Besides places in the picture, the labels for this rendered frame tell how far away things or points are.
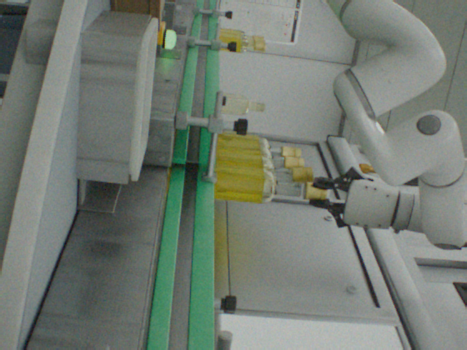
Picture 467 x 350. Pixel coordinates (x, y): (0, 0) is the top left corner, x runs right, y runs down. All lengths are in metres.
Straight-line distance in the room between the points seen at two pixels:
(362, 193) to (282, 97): 6.19
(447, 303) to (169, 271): 0.67
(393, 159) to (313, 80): 6.46
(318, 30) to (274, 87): 0.83
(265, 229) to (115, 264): 0.57
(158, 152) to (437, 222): 0.50
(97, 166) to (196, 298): 0.25
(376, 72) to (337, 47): 6.41
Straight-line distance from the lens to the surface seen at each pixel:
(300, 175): 1.31
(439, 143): 0.97
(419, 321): 1.20
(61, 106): 0.81
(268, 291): 1.17
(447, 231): 1.13
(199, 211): 1.04
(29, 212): 0.75
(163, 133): 1.11
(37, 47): 0.90
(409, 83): 0.94
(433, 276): 1.43
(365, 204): 1.26
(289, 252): 1.30
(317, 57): 7.33
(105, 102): 0.90
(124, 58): 0.88
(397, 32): 0.94
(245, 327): 1.07
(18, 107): 0.87
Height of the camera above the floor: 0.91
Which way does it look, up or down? 5 degrees up
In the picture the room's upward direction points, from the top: 96 degrees clockwise
